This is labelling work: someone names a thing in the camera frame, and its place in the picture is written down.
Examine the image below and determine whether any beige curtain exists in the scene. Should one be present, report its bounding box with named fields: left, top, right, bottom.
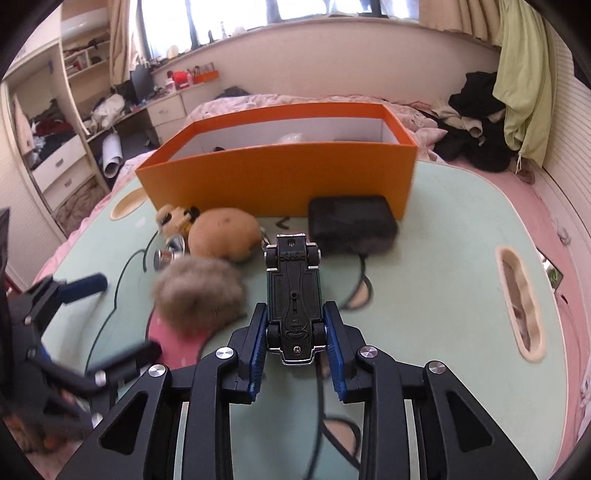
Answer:
left=108, top=0, right=144, bottom=86
left=418, top=0, right=504, bottom=47

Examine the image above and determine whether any cartoon figure keychain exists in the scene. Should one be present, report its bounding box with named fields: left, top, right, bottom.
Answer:
left=154, top=205, right=200, bottom=238

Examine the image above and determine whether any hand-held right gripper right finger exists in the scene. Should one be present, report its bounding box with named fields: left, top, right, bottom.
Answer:
left=322, top=300, right=539, bottom=480

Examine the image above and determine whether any tan plush toy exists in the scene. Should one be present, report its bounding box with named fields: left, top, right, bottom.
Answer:
left=187, top=208, right=262, bottom=264

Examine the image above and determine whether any white drawer cabinet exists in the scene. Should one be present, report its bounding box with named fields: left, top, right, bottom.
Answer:
left=148, top=90, right=190, bottom=144

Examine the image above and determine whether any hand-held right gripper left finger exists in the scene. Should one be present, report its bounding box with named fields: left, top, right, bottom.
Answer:
left=55, top=302, right=271, bottom=480

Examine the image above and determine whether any black clothes pile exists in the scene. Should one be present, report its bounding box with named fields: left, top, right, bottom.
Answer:
left=434, top=71, right=513, bottom=174

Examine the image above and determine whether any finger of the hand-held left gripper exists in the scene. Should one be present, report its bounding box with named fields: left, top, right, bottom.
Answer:
left=32, top=339, right=163, bottom=395
left=21, top=272, right=109, bottom=335

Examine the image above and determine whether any black monitor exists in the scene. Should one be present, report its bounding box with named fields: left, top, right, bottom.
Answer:
left=129, top=65, right=155, bottom=104

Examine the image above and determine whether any light green curtain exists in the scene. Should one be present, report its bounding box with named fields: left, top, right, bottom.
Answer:
left=492, top=0, right=555, bottom=169

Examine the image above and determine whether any pink patterned bedding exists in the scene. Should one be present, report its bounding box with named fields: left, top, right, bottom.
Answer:
left=30, top=92, right=591, bottom=462

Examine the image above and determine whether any black fuzzy pouch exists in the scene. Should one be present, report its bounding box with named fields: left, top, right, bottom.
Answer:
left=307, top=195, right=400, bottom=257

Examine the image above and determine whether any mint cartoon print desktop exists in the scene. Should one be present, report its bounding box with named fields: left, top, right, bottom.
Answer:
left=30, top=159, right=583, bottom=480

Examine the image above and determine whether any brown fur ball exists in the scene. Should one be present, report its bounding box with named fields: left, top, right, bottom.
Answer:
left=152, top=256, right=247, bottom=333

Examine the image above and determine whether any white wardrobe shelf unit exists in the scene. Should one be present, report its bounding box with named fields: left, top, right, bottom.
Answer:
left=0, top=9, right=121, bottom=241

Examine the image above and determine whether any white clothes pile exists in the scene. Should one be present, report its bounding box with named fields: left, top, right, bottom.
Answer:
left=90, top=95, right=127, bottom=130

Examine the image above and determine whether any green toy car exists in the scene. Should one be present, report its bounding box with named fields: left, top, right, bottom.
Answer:
left=263, top=233, right=329, bottom=366

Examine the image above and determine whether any white rolled paper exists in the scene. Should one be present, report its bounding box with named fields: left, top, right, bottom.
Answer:
left=102, top=134, right=123, bottom=178

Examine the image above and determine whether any orange cardboard box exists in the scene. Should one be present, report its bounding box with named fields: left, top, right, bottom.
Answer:
left=135, top=102, right=420, bottom=220

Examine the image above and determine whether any brown side desk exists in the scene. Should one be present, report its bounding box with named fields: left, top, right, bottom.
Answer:
left=85, top=108, right=160, bottom=148

